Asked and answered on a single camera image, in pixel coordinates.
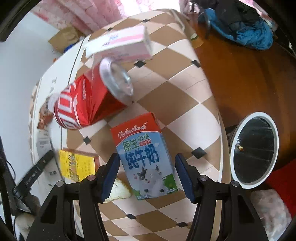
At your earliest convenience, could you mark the yellow snack packet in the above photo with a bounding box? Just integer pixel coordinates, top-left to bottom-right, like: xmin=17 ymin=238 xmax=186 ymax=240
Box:
xmin=58 ymin=149 xmax=99 ymax=182

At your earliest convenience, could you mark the blue milk carton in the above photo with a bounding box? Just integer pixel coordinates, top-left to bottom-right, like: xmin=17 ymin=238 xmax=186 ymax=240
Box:
xmin=111 ymin=112 xmax=178 ymax=200

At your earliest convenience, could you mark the crushed red soda can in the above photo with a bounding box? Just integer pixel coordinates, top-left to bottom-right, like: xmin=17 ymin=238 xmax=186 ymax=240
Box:
xmin=53 ymin=58 xmax=133 ymax=130

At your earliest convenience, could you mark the pink white box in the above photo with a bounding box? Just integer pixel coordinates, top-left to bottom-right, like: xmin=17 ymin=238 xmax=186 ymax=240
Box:
xmin=85 ymin=25 xmax=153 ymax=62

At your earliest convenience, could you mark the white round trash bin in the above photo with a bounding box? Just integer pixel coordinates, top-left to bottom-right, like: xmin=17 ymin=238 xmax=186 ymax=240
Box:
xmin=226 ymin=112 xmax=280 ymax=189

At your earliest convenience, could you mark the brown snack packet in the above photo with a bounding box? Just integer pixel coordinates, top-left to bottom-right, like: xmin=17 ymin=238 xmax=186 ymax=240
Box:
xmin=37 ymin=101 xmax=54 ymax=130

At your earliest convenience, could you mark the brown paper bag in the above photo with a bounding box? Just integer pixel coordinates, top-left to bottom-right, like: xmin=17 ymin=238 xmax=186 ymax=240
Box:
xmin=48 ymin=26 xmax=85 ymax=53

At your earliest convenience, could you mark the pink floral curtain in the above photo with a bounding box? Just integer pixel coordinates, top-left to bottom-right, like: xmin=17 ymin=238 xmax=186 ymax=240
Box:
xmin=31 ymin=0 xmax=190 ymax=35

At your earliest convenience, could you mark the blue black clothes pile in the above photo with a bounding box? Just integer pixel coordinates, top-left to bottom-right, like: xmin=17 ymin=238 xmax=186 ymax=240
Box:
xmin=197 ymin=1 xmax=273 ymax=50

